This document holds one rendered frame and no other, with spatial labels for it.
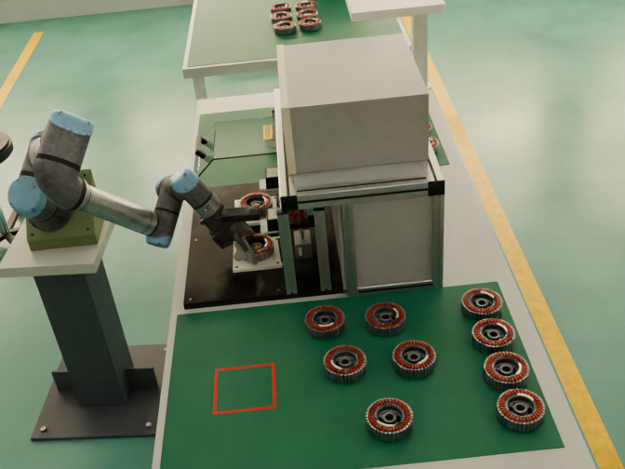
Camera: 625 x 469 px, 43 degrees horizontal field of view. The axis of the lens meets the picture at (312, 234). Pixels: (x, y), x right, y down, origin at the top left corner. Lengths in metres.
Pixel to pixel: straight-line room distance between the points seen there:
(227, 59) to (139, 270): 1.09
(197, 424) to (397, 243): 0.74
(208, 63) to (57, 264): 1.57
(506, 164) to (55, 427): 2.62
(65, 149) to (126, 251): 1.88
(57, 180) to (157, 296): 1.60
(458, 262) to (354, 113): 0.61
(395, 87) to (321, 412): 0.88
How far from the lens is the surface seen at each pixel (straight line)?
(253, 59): 3.91
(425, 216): 2.21
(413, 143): 2.20
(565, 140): 4.66
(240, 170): 2.98
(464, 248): 2.51
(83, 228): 2.73
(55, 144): 2.17
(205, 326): 2.30
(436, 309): 2.28
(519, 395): 2.02
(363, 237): 2.22
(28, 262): 2.76
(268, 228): 2.39
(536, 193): 4.18
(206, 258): 2.52
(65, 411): 3.26
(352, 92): 2.16
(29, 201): 2.56
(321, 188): 2.13
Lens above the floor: 2.25
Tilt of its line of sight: 35 degrees down
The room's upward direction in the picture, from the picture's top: 6 degrees counter-clockwise
